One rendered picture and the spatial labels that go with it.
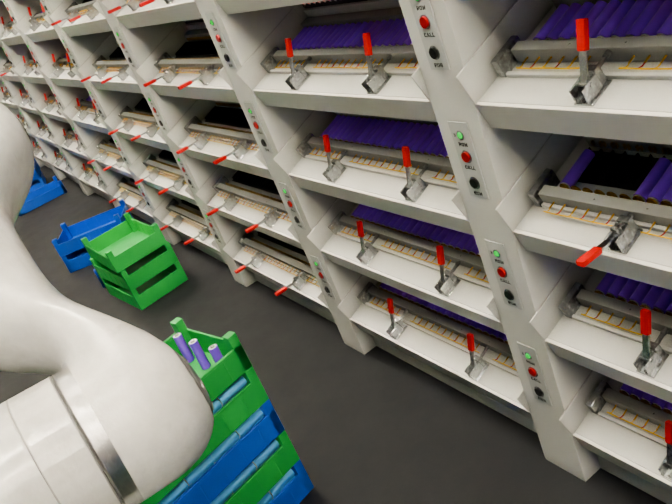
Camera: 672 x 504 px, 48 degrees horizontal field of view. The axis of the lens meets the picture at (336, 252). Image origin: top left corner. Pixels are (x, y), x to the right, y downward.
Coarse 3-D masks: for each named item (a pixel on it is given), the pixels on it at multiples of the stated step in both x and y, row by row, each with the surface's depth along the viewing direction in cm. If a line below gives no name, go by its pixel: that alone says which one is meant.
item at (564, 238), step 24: (552, 144) 110; (576, 144) 113; (528, 168) 109; (552, 168) 111; (528, 192) 109; (624, 192) 101; (504, 216) 108; (528, 216) 110; (552, 216) 107; (576, 216) 104; (528, 240) 109; (552, 240) 104; (576, 240) 101; (600, 240) 98; (648, 240) 93; (600, 264) 100; (624, 264) 95; (648, 264) 91
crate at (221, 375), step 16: (176, 320) 151; (192, 336) 152; (208, 336) 147; (224, 336) 138; (192, 352) 154; (208, 352) 151; (224, 352) 146; (240, 352) 139; (208, 368) 146; (224, 368) 137; (240, 368) 140; (208, 384) 135; (224, 384) 137
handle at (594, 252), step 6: (612, 228) 94; (612, 234) 95; (618, 234) 94; (606, 240) 94; (612, 240) 94; (594, 246) 93; (600, 246) 93; (606, 246) 93; (588, 252) 93; (594, 252) 92; (600, 252) 93; (582, 258) 92; (588, 258) 92; (594, 258) 92; (582, 264) 92
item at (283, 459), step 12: (288, 444) 149; (276, 456) 147; (288, 456) 150; (264, 468) 146; (276, 468) 148; (288, 468) 150; (252, 480) 144; (264, 480) 146; (276, 480) 148; (240, 492) 142; (252, 492) 144; (264, 492) 146
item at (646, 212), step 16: (544, 192) 107; (560, 192) 105; (576, 192) 103; (576, 208) 103; (592, 208) 101; (608, 208) 98; (624, 208) 96; (640, 208) 94; (656, 208) 93; (608, 224) 98; (656, 224) 93
